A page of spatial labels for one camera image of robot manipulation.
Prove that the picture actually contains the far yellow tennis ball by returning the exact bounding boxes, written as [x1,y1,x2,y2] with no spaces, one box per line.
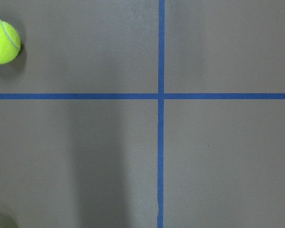
[0,20,21,65]

